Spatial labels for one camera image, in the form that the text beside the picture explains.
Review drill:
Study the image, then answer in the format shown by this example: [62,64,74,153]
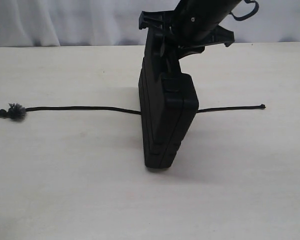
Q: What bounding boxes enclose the white backdrop curtain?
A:
[0,0,300,47]

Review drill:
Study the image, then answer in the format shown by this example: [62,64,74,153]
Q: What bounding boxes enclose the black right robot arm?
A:
[139,0,240,74]

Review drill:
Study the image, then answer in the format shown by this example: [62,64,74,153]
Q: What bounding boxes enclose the black cord with frayed knot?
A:
[0,102,267,123]

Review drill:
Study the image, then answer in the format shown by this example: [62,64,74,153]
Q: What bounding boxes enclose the black plastic carry case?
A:
[138,60,199,169]

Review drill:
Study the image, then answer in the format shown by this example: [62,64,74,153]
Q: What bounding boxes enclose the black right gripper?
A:
[138,10,235,74]

